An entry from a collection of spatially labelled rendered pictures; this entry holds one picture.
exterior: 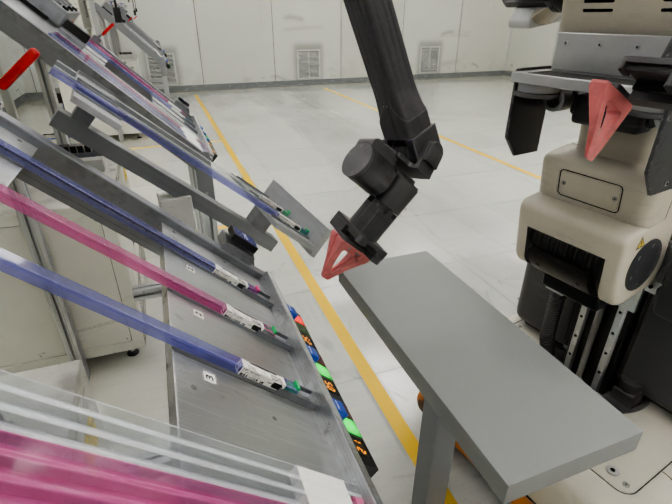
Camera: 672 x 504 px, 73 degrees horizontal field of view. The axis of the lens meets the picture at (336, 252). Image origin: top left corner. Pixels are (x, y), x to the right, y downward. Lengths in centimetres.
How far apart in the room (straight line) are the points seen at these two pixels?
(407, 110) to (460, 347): 42
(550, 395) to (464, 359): 14
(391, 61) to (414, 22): 858
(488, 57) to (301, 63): 388
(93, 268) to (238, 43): 684
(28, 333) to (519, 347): 148
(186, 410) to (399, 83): 51
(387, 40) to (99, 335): 141
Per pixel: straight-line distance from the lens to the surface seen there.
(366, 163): 65
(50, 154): 71
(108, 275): 165
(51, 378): 87
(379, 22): 68
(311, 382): 58
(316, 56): 853
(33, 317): 176
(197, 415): 41
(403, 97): 70
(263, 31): 828
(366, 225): 70
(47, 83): 220
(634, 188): 91
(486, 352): 86
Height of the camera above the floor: 113
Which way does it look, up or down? 28 degrees down
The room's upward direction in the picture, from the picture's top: straight up
